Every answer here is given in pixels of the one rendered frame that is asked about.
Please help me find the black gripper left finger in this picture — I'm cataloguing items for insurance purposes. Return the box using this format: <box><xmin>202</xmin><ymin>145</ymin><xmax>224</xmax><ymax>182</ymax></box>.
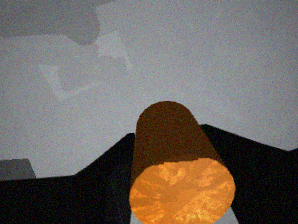
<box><xmin>0</xmin><ymin>133</ymin><xmax>135</xmax><ymax>224</ymax></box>

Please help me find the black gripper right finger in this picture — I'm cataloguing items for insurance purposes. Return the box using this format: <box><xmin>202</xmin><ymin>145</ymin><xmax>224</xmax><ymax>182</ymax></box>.
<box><xmin>200</xmin><ymin>124</ymin><xmax>298</xmax><ymax>224</ymax></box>

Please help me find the orange knob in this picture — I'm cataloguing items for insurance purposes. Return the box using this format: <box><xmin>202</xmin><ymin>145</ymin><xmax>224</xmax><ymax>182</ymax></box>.
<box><xmin>129</xmin><ymin>101</ymin><xmax>235</xmax><ymax>224</ymax></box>

